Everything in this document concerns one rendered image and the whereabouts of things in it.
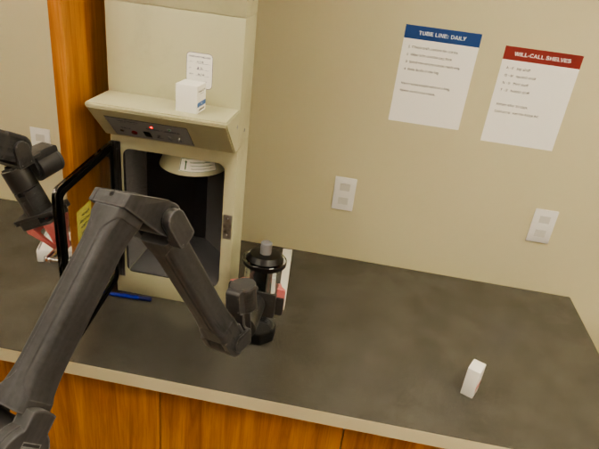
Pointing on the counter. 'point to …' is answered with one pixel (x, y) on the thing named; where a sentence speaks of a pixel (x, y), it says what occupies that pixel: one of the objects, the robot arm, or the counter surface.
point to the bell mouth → (189, 167)
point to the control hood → (210, 122)
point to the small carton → (190, 96)
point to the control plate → (150, 130)
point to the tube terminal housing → (240, 32)
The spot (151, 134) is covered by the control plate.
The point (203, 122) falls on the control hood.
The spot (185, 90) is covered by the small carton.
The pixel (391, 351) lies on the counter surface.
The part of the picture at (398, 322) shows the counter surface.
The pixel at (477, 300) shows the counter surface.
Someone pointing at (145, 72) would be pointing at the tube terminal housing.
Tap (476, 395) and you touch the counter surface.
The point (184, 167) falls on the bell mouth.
